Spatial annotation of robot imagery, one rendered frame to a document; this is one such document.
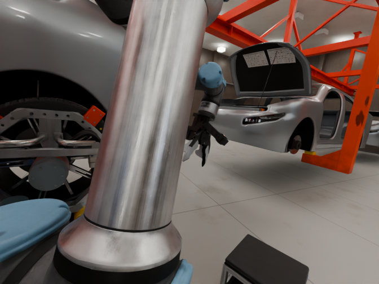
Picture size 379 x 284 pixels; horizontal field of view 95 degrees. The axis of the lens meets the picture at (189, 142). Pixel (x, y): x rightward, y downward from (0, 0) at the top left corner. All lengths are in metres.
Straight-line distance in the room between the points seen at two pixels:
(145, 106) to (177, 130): 0.04
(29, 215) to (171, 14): 0.26
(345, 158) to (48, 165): 3.56
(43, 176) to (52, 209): 0.69
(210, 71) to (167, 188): 0.47
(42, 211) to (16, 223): 0.02
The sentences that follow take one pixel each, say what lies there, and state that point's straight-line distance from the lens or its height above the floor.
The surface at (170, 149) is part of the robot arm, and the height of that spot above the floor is 1.15.
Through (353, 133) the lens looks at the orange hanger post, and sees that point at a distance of 3.57.
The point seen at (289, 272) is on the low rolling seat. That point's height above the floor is 0.34.
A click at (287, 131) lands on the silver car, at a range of 2.90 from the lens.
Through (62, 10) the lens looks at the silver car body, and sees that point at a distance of 1.36.
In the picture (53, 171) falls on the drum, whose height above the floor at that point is 0.87.
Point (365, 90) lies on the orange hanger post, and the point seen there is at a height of 1.76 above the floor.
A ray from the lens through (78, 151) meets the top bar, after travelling 0.88.
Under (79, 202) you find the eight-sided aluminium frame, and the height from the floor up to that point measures 0.63.
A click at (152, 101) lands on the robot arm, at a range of 0.16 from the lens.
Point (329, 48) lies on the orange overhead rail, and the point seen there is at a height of 3.30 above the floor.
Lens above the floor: 1.18
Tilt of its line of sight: 10 degrees down
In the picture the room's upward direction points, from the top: 6 degrees clockwise
